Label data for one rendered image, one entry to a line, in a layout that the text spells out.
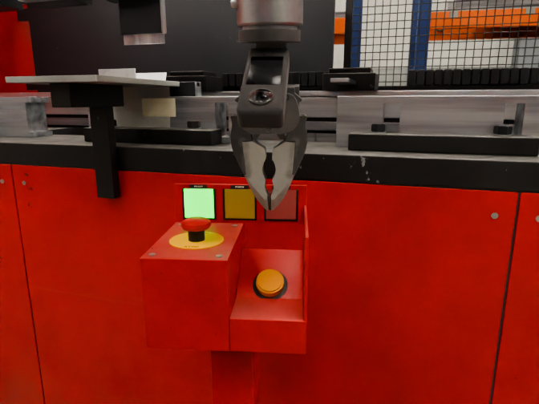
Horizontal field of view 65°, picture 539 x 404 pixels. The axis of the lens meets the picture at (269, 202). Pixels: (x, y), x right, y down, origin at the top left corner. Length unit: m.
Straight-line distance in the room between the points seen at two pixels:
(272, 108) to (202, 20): 1.12
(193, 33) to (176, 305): 1.12
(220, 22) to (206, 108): 0.62
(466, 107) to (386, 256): 0.30
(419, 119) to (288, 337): 0.47
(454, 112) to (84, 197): 0.73
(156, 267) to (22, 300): 0.67
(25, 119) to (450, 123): 0.95
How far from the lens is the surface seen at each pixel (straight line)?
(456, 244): 0.75
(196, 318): 0.55
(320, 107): 1.09
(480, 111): 0.83
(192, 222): 0.56
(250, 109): 0.42
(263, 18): 0.49
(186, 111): 0.93
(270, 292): 0.58
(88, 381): 1.15
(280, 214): 0.64
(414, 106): 0.82
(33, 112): 1.21
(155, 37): 1.01
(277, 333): 0.54
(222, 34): 1.48
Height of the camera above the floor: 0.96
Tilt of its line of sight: 13 degrees down
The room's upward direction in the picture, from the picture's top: straight up
